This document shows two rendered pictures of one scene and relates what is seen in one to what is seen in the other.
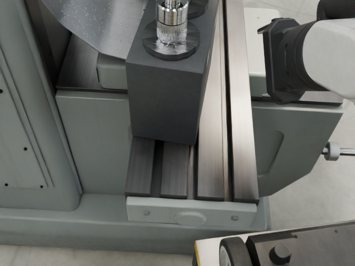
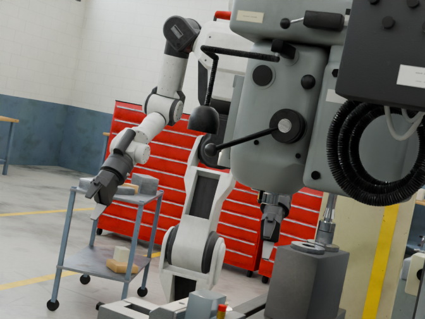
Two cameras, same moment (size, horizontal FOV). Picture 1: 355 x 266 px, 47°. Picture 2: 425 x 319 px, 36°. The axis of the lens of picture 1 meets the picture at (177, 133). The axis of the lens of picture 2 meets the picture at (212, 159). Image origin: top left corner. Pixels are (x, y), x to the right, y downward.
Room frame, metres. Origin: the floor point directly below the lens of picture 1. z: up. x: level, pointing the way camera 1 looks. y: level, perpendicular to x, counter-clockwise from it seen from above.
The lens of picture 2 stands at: (2.28, 0.46, 1.44)
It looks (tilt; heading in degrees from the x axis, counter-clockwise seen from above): 3 degrees down; 205
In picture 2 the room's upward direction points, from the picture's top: 11 degrees clockwise
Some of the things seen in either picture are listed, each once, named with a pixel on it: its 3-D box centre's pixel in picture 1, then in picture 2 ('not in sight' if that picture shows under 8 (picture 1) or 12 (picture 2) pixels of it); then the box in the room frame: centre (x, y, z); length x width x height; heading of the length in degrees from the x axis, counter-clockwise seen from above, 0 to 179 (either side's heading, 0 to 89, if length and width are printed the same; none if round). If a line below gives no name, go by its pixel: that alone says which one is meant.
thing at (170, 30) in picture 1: (171, 20); (325, 233); (0.50, 0.02, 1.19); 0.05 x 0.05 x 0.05
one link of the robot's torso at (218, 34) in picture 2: not in sight; (238, 68); (0.15, -0.49, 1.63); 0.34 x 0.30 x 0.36; 101
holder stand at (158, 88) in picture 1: (175, 60); (308, 280); (0.55, 0.01, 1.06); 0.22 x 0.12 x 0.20; 172
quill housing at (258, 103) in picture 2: not in sight; (285, 119); (0.89, -0.03, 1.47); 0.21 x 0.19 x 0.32; 0
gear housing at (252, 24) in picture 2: not in sight; (320, 27); (0.89, 0.01, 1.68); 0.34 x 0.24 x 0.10; 90
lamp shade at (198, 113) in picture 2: not in sight; (204, 118); (0.90, -0.22, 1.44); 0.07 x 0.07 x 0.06
